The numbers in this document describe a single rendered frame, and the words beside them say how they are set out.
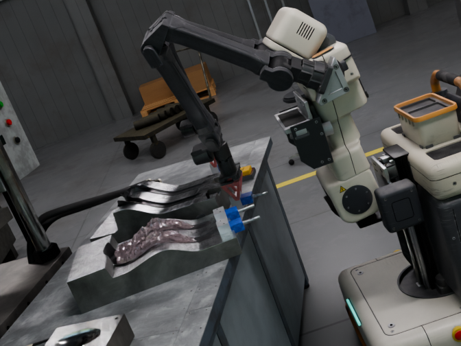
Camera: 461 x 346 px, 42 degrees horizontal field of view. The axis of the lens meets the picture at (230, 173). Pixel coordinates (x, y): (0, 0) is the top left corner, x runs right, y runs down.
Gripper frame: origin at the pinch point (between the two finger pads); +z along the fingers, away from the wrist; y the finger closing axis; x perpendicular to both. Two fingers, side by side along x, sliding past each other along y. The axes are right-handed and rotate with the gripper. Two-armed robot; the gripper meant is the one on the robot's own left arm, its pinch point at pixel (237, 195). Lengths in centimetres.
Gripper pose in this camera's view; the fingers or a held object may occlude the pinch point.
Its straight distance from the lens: 209.4
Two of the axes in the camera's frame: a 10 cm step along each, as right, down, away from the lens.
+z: 3.4, 8.9, 3.0
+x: 9.3, -2.7, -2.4
